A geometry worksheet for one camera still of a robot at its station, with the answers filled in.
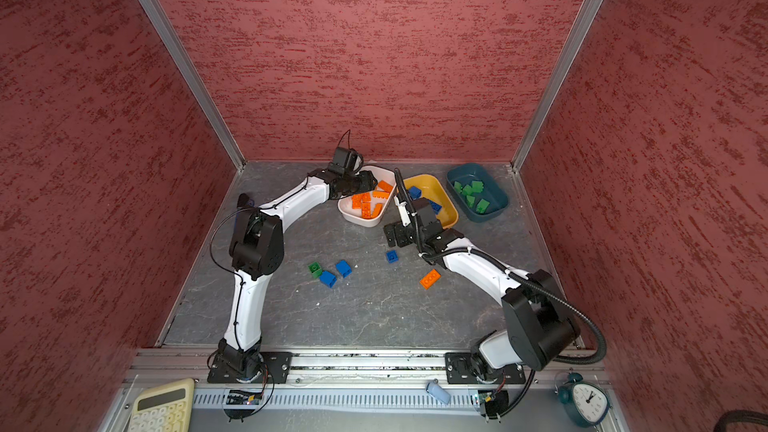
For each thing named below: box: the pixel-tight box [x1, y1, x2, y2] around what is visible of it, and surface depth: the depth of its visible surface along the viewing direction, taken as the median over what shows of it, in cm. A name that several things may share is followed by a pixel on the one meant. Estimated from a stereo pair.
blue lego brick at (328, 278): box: [319, 270, 337, 288], surface depth 90 cm
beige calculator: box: [131, 378, 195, 432], surface depth 68 cm
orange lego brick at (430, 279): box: [419, 269, 442, 290], surface depth 91 cm
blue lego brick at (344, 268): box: [335, 259, 353, 278], surface depth 94 cm
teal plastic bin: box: [445, 163, 509, 223], surface depth 112 cm
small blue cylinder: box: [426, 378, 451, 405], surface depth 70 cm
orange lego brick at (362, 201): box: [351, 192, 371, 215], surface depth 109 cm
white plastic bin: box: [337, 166, 397, 228], surface depth 109 cm
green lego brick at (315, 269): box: [308, 261, 322, 279], surface depth 89 cm
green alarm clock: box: [554, 368, 611, 428], surface depth 69 cm
